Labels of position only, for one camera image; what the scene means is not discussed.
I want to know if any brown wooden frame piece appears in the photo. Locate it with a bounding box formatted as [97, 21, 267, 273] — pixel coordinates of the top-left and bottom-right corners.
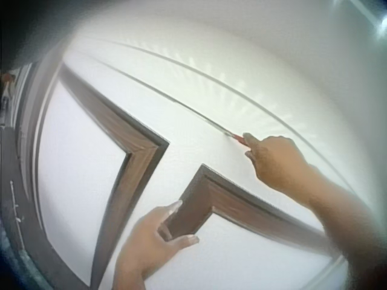
[161, 163, 335, 253]
[57, 61, 171, 290]

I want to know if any person's left hand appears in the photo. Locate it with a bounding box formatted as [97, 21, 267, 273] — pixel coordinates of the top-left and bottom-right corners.
[115, 200, 201, 274]

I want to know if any grey window frame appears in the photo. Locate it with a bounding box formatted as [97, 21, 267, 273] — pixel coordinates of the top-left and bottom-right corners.
[8, 62, 91, 290]

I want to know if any person's right hand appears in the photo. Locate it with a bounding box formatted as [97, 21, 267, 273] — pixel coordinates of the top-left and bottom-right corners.
[242, 132, 317, 198]

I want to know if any red handled scraper tool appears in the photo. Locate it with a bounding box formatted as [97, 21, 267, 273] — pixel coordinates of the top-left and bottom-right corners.
[207, 120, 249, 149]

